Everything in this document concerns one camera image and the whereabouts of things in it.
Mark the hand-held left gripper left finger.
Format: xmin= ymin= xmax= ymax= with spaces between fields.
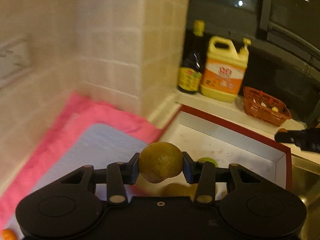
xmin=59 ymin=152 xmax=140 ymax=207

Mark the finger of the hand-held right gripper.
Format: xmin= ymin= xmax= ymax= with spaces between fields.
xmin=274 ymin=130 xmax=303 ymax=145

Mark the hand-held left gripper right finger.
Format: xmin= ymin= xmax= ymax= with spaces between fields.
xmin=182 ymin=151 xmax=262 ymax=207

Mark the large green apple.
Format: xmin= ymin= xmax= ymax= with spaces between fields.
xmin=196 ymin=157 xmax=217 ymax=167

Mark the small round brown kiwi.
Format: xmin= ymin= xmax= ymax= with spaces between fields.
xmin=162 ymin=182 xmax=198 ymax=198

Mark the large oblong brown kiwi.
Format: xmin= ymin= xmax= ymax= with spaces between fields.
xmin=138 ymin=141 xmax=184 ymax=184

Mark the red cardboard box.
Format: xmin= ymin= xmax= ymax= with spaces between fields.
xmin=159 ymin=104 xmax=293 ymax=202

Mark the orange plastic basket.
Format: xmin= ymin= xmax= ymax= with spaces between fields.
xmin=242 ymin=86 xmax=293 ymax=127

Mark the steel sink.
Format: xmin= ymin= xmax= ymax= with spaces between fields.
xmin=291 ymin=154 xmax=320 ymax=232

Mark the blue quilted mat pink ruffle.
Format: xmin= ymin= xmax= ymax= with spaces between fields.
xmin=0 ymin=91 xmax=166 ymax=232

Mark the yellow detergent jug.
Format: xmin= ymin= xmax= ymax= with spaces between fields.
xmin=200 ymin=35 xmax=252 ymax=103

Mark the dark sauce bottle yellow cap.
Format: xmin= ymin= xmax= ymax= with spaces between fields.
xmin=177 ymin=19 xmax=206 ymax=95

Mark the dark window frame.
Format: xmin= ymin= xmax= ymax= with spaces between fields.
xmin=256 ymin=0 xmax=320 ymax=63

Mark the white wall socket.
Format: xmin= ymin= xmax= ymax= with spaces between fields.
xmin=0 ymin=39 xmax=34 ymax=89

